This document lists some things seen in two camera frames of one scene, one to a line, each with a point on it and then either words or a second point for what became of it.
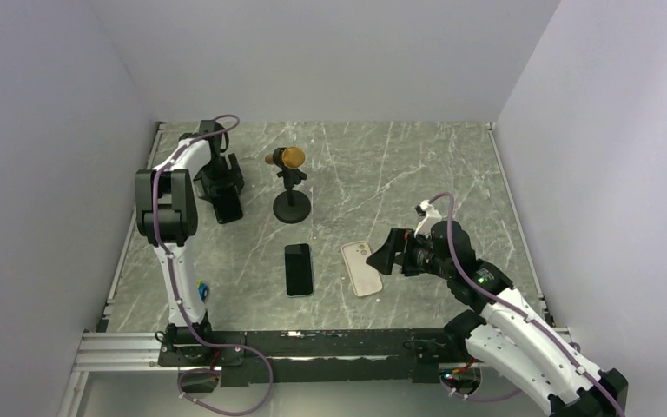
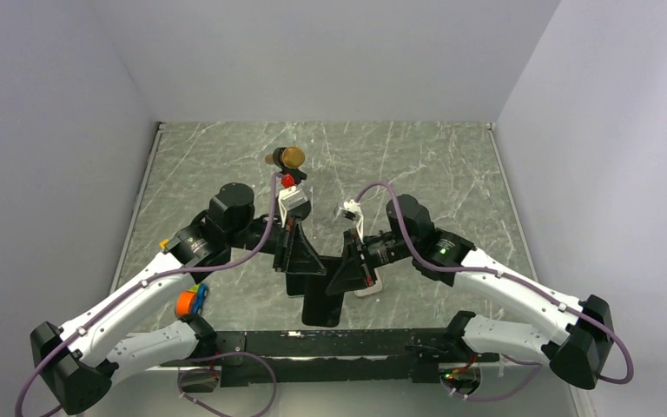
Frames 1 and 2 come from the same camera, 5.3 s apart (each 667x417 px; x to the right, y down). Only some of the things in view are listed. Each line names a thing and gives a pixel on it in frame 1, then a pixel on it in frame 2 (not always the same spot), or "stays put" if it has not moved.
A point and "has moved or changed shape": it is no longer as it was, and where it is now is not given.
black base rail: (263, 358) stays put
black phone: (227, 204) has moved or changed shape
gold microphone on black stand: (291, 206) stays put
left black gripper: (231, 178) → (293, 252)
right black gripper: (399, 239) → (353, 272)
